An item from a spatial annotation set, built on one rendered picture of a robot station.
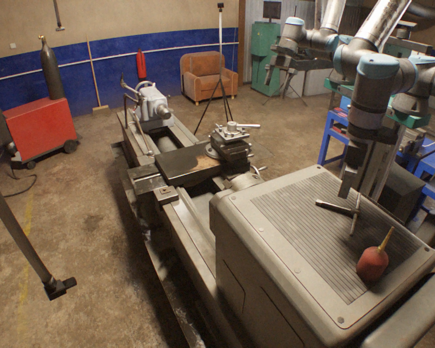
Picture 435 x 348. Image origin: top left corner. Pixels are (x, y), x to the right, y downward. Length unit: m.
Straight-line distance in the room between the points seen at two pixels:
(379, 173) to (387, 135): 1.19
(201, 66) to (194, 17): 1.01
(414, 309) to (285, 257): 0.36
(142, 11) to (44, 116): 2.66
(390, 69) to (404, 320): 0.59
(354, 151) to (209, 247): 0.90
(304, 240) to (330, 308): 0.20
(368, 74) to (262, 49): 5.08
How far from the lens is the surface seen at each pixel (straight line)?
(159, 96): 2.32
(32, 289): 2.64
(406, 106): 1.49
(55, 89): 4.16
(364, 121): 0.70
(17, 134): 4.06
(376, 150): 1.94
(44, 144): 4.20
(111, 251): 2.59
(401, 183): 2.17
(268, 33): 5.73
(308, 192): 0.93
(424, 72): 1.46
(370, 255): 0.70
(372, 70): 0.67
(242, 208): 0.83
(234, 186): 1.14
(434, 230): 2.96
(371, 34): 0.89
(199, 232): 1.44
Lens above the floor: 1.89
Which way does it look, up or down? 35 degrees down
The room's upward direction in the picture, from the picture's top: straight up
